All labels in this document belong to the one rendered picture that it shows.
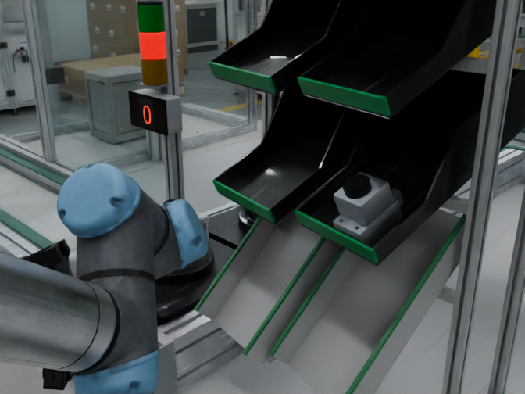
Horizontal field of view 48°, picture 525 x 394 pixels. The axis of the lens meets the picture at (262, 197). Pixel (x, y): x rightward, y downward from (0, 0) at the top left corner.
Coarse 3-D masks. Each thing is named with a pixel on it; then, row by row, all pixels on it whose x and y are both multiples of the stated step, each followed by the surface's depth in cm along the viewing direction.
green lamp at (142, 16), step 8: (144, 8) 109; (152, 8) 110; (160, 8) 110; (144, 16) 110; (152, 16) 110; (160, 16) 111; (144, 24) 111; (152, 24) 111; (160, 24) 111; (144, 32) 111; (152, 32) 111
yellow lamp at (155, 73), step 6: (144, 60) 114; (150, 60) 113; (156, 60) 113; (162, 60) 114; (144, 66) 114; (150, 66) 113; (156, 66) 114; (162, 66) 114; (144, 72) 115; (150, 72) 114; (156, 72) 114; (162, 72) 115; (144, 78) 115; (150, 78) 114; (156, 78) 114; (162, 78) 115; (150, 84) 115; (156, 84) 115; (162, 84) 116
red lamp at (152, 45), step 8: (160, 32) 113; (144, 40) 112; (152, 40) 112; (160, 40) 112; (144, 48) 113; (152, 48) 112; (160, 48) 113; (144, 56) 113; (152, 56) 113; (160, 56) 113
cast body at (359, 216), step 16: (352, 176) 64; (368, 176) 65; (336, 192) 64; (352, 192) 62; (368, 192) 62; (384, 192) 63; (400, 192) 67; (352, 208) 63; (368, 208) 62; (384, 208) 64; (400, 208) 65; (336, 224) 65; (352, 224) 64; (368, 224) 63; (384, 224) 64; (368, 240) 64
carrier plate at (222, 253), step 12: (216, 252) 113; (228, 252) 113; (216, 264) 108; (216, 276) 104; (156, 288) 100; (168, 288) 100; (180, 288) 100; (192, 288) 100; (204, 288) 100; (156, 300) 97; (168, 300) 97; (180, 300) 97; (192, 300) 97; (156, 312) 94; (168, 312) 94; (180, 312) 95
